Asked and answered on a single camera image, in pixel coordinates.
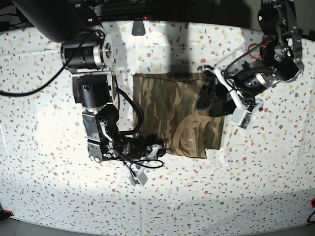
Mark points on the red corner clamp right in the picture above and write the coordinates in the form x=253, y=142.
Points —
x=313, y=203

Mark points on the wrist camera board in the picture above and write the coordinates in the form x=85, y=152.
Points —
x=135, y=180
x=248, y=121

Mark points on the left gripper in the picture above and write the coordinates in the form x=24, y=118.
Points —
x=234, y=94

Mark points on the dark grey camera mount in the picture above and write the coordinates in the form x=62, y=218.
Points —
x=138, y=28

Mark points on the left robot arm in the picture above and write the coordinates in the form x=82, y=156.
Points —
x=276, y=59

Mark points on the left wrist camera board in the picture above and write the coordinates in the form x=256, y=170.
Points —
x=248, y=121

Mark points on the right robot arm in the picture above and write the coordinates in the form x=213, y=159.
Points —
x=86, y=51

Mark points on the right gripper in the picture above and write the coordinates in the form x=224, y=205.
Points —
x=144, y=153

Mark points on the camouflage T-shirt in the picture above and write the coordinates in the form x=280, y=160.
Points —
x=174, y=106

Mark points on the red corner clamp left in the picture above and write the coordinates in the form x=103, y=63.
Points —
x=5, y=213

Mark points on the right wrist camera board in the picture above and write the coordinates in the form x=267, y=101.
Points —
x=135, y=180

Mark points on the red corner clamp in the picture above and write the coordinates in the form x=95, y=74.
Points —
x=5, y=213
x=313, y=203

